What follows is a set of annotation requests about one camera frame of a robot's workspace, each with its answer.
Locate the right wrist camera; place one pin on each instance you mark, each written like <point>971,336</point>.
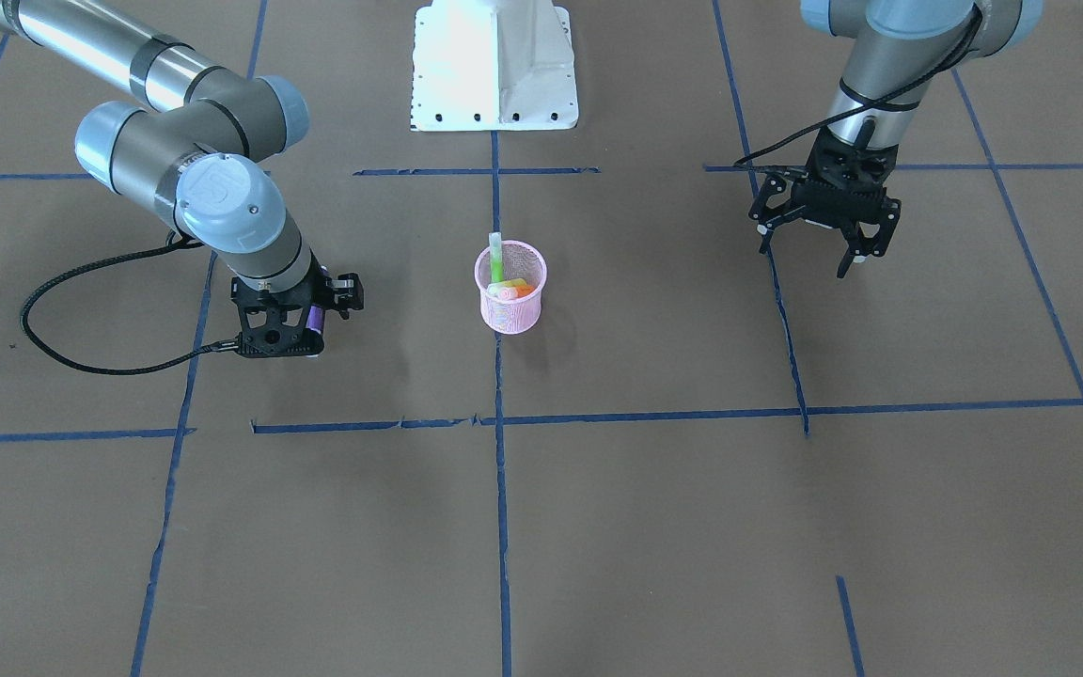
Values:
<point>347,292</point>

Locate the purple highlighter pen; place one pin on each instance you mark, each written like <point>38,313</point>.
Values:
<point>313,334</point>

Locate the green highlighter pen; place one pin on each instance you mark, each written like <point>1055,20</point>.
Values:
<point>496,263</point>

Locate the pink mesh pen holder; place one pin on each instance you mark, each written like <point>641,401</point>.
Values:
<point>520,261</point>

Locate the white camera post base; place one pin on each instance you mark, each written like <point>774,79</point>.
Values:
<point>493,65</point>

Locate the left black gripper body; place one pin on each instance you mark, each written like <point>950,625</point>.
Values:
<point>771,201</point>

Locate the yellow highlighter pen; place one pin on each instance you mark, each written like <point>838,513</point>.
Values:
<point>493,287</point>

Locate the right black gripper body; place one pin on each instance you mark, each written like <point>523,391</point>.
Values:
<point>346,291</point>

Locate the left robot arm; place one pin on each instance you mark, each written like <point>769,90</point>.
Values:
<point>899,48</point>

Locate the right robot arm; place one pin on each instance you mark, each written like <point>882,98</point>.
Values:
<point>188,150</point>

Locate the orange highlighter pen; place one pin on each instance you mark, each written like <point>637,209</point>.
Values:
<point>511,293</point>

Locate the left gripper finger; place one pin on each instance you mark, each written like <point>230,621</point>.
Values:
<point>860,247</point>
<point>767,228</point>

